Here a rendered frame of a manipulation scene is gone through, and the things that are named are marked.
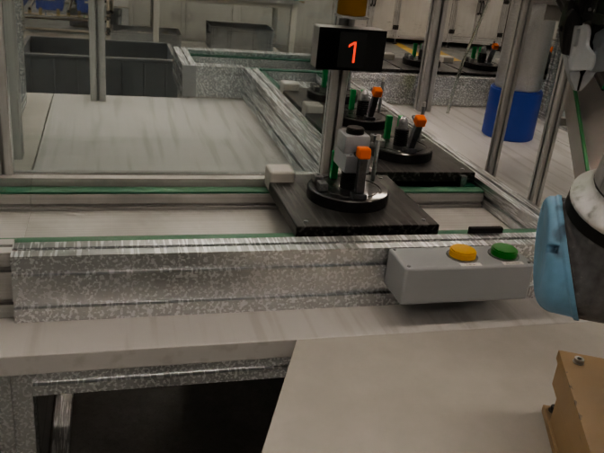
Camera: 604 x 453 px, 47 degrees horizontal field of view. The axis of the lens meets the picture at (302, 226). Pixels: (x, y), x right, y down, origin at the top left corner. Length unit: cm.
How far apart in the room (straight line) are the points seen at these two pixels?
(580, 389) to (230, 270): 48
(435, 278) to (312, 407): 28
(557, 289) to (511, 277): 40
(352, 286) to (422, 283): 11
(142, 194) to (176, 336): 34
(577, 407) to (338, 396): 28
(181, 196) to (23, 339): 40
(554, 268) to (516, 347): 40
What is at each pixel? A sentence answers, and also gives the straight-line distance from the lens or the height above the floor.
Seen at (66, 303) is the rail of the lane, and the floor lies 88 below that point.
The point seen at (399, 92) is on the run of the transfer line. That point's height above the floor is 90.
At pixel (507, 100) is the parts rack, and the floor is 110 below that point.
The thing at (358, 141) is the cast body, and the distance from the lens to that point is 115.
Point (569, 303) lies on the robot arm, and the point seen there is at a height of 109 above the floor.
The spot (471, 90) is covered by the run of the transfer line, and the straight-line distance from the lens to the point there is 260.
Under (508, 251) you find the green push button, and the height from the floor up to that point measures 97.
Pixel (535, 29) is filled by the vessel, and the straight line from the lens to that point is 215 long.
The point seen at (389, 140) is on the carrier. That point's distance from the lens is 151.
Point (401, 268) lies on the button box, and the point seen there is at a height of 95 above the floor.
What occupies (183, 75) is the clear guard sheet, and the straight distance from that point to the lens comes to 123.
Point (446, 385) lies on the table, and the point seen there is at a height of 86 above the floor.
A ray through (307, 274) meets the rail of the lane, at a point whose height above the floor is 92.
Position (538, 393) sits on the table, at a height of 86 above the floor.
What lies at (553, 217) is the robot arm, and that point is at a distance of 69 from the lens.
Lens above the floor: 139
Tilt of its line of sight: 23 degrees down
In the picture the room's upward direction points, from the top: 6 degrees clockwise
